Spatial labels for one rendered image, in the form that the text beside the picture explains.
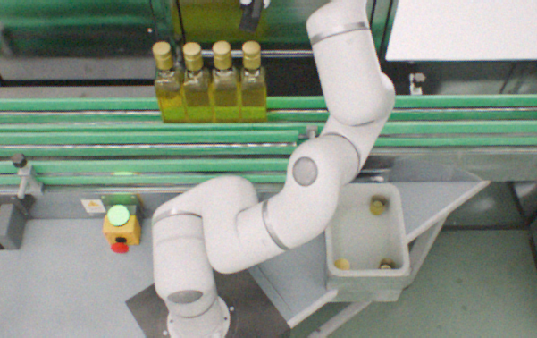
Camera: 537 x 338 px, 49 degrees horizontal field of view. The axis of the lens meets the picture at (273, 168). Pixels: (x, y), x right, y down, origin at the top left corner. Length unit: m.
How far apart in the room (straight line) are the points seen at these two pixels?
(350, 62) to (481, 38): 0.63
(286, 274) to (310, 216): 0.53
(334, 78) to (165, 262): 0.40
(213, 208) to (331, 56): 0.30
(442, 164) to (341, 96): 0.66
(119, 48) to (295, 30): 0.42
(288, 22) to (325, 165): 0.55
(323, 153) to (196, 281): 0.30
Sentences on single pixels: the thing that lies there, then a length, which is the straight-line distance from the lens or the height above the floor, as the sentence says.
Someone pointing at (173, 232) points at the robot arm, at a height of 1.13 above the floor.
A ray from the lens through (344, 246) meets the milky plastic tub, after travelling 1.36.
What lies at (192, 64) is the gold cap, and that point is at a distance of 1.18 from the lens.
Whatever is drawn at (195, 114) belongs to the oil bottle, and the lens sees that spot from 1.28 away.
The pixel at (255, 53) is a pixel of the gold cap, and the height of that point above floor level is 1.16.
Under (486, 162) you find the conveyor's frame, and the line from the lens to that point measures 1.46.
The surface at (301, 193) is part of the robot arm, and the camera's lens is 0.81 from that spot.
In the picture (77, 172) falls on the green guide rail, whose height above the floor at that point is 0.93.
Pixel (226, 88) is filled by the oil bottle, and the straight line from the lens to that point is 1.21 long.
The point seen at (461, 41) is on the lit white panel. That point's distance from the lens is 1.39.
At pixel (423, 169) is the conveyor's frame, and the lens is 1.44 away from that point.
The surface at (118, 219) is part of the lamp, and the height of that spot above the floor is 0.85.
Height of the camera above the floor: 1.99
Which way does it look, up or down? 57 degrees down
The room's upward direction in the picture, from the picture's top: straight up
